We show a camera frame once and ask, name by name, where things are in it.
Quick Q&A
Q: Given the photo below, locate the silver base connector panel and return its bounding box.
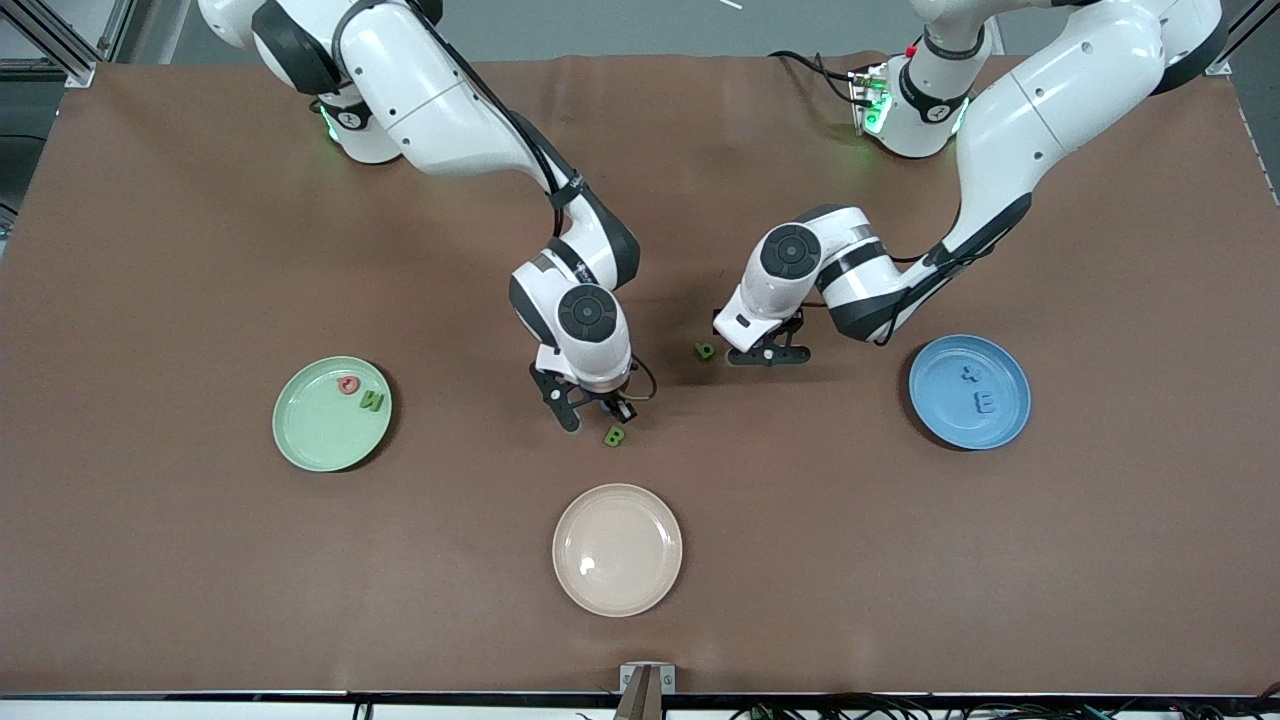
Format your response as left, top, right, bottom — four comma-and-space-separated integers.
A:
848, 62, 893, 136

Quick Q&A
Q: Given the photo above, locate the green plate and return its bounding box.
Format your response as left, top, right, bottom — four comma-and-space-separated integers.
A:
272, 356, 393, 473

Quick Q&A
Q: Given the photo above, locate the black arm base cable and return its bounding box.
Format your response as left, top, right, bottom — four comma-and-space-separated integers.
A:
768, 50, 871, 106

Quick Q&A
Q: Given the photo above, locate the brown table mat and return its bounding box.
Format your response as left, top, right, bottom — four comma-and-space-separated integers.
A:
0, 52, 1280, 696

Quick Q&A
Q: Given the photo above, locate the beige plate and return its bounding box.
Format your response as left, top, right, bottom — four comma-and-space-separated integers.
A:
552, 483, 684, 618

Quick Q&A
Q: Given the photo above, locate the blue plate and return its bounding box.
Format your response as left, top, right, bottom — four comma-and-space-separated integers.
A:
908, 334, 1032, 451

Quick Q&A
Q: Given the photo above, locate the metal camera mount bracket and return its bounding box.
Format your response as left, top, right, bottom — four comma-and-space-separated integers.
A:
619, 662, 676, 720

